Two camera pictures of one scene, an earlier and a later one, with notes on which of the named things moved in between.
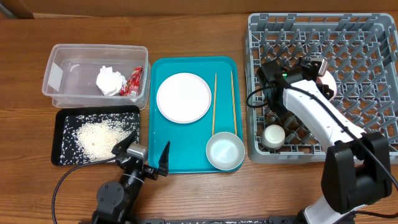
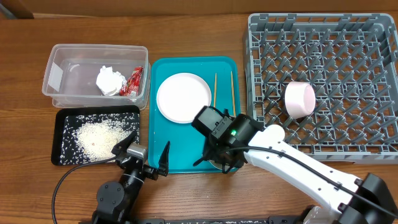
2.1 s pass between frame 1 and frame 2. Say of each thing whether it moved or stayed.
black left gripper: stayed
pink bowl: moved
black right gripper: moved
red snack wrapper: stayed
